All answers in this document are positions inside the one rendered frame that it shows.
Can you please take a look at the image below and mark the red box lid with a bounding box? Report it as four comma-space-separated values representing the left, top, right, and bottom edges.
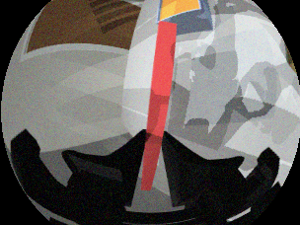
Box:
141, 21, 177, 190

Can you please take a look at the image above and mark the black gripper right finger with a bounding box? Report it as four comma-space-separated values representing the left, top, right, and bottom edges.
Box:
162, 131, 245, 207

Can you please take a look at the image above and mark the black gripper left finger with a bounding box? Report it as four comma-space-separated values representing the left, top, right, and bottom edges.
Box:
62, 128, 146, 207

